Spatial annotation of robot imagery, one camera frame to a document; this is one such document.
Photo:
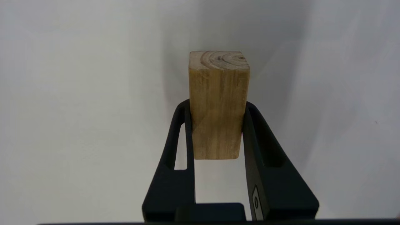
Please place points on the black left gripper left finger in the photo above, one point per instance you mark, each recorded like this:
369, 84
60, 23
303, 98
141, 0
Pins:
168, 190

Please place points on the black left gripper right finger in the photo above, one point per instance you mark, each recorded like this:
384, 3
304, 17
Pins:
281, 193

